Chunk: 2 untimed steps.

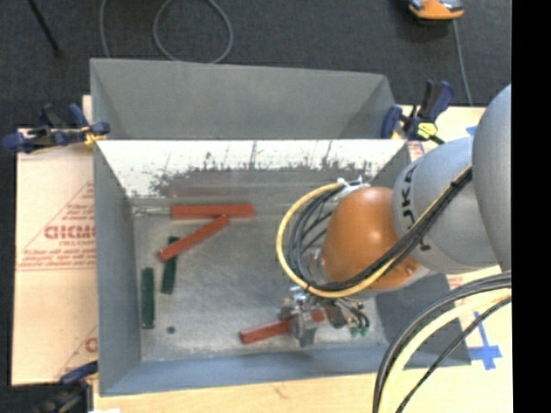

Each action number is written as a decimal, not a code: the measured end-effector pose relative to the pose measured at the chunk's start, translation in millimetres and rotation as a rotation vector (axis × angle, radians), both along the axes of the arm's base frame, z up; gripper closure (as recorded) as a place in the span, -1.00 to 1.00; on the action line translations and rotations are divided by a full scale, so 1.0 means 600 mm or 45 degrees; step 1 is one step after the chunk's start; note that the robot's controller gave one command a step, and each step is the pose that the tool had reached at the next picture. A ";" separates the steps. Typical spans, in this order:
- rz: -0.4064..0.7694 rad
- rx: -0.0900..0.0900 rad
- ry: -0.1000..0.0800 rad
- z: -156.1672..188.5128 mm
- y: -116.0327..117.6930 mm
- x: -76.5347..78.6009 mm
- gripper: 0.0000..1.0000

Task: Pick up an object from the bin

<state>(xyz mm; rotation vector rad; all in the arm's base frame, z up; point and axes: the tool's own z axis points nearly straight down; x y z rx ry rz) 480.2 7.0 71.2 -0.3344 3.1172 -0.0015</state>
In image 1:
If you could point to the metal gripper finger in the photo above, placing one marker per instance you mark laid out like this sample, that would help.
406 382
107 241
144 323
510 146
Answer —
307 331
289 314

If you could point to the red-brown block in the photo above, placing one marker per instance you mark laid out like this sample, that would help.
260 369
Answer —
264 331
211 211
191 239

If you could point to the grey metal bin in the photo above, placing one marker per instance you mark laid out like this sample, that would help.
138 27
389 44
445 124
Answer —
241 110

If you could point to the brown cardboard board red print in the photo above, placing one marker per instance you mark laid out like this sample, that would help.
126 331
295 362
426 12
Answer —
51 282

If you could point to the dark green flat block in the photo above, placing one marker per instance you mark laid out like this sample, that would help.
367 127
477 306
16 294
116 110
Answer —
148 299
169 273

